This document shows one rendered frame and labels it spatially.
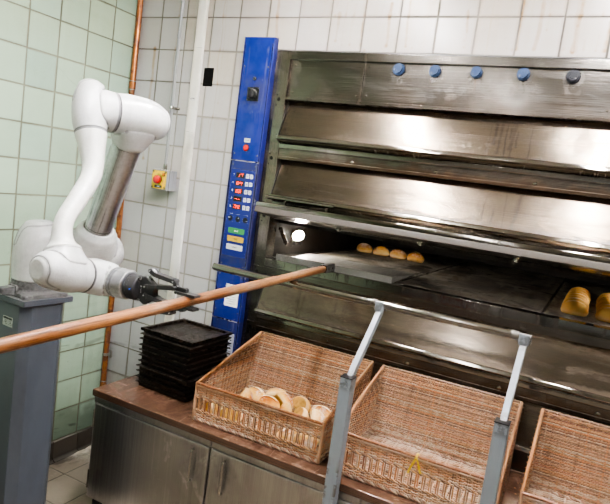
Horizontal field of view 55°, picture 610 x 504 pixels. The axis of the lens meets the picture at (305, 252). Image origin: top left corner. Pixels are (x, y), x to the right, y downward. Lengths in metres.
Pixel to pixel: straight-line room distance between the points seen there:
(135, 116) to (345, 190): 0.94
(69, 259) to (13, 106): 1.18
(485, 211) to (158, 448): 1.56
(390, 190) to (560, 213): 0.65
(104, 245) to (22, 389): 0.59
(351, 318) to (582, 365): 0.90
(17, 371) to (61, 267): 0.77
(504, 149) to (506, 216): 0.25
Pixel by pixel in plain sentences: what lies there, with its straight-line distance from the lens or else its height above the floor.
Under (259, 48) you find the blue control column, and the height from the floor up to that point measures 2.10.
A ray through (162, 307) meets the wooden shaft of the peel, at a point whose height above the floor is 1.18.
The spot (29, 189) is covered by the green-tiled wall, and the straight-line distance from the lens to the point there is 2.85.
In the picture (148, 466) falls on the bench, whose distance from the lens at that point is 2.56.
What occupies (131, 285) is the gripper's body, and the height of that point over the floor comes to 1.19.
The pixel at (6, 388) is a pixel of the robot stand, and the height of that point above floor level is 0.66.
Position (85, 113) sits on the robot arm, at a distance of 2.00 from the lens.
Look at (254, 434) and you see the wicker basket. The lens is 2.27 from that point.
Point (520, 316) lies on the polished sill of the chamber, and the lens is 2.34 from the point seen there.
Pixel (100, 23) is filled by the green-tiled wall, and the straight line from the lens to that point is 3.10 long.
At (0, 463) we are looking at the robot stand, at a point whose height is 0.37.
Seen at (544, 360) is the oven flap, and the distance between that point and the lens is 2.37.
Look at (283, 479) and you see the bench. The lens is 2.20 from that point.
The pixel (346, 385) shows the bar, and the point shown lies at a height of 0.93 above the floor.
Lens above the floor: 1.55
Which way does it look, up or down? 7 degrees down
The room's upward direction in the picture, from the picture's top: 8 degrees clockwise
